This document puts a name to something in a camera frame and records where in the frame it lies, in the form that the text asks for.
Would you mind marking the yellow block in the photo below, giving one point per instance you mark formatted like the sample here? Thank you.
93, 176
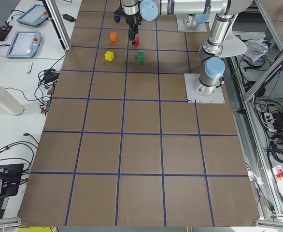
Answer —
109, 56

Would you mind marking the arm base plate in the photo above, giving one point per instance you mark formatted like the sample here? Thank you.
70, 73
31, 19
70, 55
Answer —
192, 22
196, 92

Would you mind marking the orange block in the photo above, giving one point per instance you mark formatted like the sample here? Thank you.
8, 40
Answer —
113, 36

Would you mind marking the near teach pendant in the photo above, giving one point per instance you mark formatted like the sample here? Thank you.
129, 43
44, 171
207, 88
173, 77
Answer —
25, 44

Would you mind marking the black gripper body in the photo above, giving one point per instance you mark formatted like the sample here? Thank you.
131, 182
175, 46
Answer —
132, 21

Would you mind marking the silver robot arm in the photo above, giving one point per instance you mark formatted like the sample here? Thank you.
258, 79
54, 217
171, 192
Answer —
223, 12

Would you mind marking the white chair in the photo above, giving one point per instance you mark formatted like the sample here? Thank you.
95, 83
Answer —
232, 46

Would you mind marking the teach pendant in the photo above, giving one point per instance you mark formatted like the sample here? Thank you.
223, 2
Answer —
34, 16
25, 44

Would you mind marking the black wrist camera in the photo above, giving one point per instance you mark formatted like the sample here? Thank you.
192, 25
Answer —
118, 14

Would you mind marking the aluminium frame post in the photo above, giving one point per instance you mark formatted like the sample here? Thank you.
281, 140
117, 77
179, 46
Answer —
57, 22

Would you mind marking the green block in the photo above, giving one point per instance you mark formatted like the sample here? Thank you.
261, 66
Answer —
140, 56

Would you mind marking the far teach pendant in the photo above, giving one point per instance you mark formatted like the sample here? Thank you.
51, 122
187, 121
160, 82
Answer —
34, 16

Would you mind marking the power strip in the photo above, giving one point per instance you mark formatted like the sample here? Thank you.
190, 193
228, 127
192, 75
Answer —
269, 121

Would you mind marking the white bottle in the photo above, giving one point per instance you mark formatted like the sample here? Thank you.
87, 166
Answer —
9, 103

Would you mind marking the black power adapter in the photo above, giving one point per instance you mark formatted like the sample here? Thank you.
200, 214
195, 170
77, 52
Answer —
69, 18

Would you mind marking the red block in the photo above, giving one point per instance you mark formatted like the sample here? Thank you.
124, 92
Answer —
136, 41

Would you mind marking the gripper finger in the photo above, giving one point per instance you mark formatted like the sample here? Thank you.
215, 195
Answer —
132, 32

